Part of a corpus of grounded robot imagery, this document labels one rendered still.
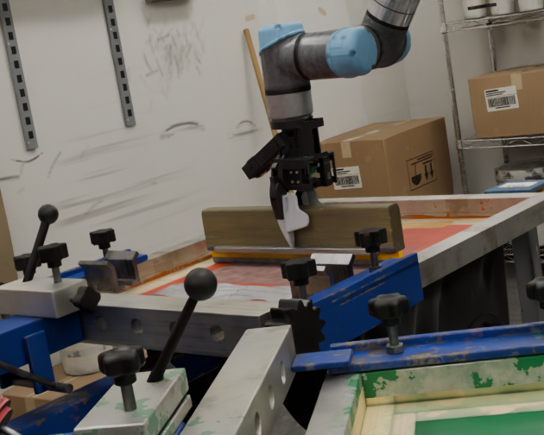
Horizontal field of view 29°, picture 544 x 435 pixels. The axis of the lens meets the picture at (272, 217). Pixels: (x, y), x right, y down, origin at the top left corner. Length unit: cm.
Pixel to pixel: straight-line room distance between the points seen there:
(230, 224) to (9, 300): 57
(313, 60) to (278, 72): 7
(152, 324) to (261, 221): 55
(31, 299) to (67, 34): 274
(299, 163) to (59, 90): 237
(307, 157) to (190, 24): 282
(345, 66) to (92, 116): 253
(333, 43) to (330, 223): 29
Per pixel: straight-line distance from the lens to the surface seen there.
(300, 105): 172
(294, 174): 174
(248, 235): 185
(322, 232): 174
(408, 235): 191
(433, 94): 564
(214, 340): 125
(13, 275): 376
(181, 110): 441
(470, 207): 198
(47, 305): 136
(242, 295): 164
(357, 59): 164
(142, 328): 135
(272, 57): 171
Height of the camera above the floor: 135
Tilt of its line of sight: 10 degrees down
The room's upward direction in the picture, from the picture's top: 9 degrees counter-clockwise
